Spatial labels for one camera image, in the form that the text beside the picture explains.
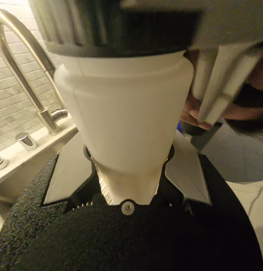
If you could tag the chrome cylinder fixture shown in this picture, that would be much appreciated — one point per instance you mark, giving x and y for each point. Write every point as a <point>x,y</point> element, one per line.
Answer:
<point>25,140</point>

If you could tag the stainless steel faucet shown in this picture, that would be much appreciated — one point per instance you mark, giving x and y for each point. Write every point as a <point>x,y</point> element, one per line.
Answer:
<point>44,118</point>

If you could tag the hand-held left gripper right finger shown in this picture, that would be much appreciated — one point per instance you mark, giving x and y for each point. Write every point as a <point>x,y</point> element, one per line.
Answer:
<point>186,180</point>

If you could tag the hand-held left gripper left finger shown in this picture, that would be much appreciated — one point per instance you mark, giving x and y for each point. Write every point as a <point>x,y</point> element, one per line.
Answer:
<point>67,175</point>

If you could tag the person's right hand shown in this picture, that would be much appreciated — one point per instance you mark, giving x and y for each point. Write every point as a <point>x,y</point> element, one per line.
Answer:
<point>192,115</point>

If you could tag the black bottle cap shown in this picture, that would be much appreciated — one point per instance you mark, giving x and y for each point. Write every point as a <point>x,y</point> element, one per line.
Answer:
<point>144,31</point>

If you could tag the round chrome counter cap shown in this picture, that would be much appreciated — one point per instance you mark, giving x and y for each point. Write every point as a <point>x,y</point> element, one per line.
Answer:
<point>0,163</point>

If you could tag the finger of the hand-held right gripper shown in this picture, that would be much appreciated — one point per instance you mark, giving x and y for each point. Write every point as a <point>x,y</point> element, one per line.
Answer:
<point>59,21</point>
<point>229,23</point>

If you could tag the white plastic bottle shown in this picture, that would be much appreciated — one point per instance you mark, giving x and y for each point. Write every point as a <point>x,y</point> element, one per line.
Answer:
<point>127,110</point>

